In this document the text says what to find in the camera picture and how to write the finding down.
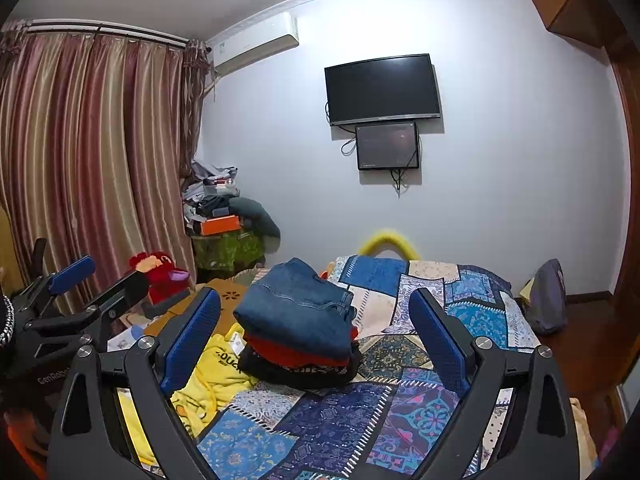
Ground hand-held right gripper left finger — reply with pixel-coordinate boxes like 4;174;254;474
46;286;223;480

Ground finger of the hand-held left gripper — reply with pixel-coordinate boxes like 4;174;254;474
20;255;97;311
75;269;151;327

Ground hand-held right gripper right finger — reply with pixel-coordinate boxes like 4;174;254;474
409;286;581;480

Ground blue denim jeans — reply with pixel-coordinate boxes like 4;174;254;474
233;257;356;358

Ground yellow printed garment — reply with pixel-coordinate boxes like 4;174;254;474
117;322;262;467

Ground red plush toy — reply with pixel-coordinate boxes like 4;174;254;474
129;251;191;306

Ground white printed paper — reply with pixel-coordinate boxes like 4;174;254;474
107;324;147;354

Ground tan fleece blanket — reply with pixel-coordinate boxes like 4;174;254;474
142;267;601;466

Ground green cloth covered table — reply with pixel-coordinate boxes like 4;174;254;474
192;230;266;284

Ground red folded garment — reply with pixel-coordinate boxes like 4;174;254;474
242;326;360;369

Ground black folded garment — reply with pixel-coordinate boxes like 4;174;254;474
237;342;364;390

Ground striped pink curtain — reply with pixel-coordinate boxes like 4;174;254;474
0;22;209;313

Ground grey backpack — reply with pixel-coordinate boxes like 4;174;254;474
525;258;569;337

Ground yellow foam tube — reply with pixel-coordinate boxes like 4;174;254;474
360;229;419;262

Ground orange box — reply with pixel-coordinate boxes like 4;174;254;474
199;214;240;236

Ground blue patchwork bed sheet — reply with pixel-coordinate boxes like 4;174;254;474
195;255;543;480

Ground pile of clutter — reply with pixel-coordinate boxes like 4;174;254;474
181;160;242;235

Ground dark grey garment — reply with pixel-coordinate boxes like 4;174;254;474
229;197;282;239

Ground curtain rod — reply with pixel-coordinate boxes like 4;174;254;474
25;18;192;49

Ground white air conditioner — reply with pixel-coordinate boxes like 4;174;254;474
207;11;300;74

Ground small black wall monitor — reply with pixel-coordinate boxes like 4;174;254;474
355;121;420;171

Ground wooden door frame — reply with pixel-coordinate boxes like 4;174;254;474
606;45;640;426

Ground black wall television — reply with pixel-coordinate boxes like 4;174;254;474
324;53;442;127

